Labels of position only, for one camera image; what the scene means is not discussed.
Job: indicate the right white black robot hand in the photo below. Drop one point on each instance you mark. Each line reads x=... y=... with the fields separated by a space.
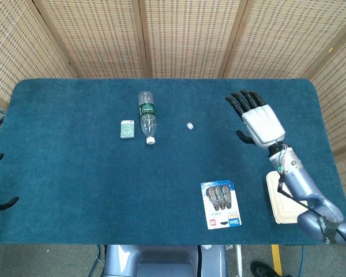
x=263 y=124

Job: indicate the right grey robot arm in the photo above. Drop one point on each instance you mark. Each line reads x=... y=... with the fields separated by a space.
x=300 y=184

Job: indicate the white die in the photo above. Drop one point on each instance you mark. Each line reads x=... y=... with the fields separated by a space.
x=190 y=126

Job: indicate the woven wicker screen panel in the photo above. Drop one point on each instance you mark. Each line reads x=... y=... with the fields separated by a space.
x=190 y=40
x=20 y=52
x=340 y=101
x=288 y=40
x=103 y=40

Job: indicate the beige lidded food container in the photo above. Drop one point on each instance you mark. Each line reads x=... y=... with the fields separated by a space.
x=279 y=207

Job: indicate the correction tape blister pack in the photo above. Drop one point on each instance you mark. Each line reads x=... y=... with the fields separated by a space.
x=222 y=212

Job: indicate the teal carpet table cover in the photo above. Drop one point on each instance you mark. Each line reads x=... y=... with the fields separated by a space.
x=103 y=187

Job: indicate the clear plastic water bottle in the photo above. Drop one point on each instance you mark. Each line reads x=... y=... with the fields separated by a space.
x=147 y=121

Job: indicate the green tissue pack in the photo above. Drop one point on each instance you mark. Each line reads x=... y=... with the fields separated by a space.
x=127 y=130

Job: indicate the white pole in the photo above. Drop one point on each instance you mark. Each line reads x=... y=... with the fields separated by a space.
x=238 y=259

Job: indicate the black shoe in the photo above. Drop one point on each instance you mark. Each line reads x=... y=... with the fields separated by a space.
x=262 y=269

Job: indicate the grey robot torso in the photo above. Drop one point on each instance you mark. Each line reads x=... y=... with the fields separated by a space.
x=161 y=259

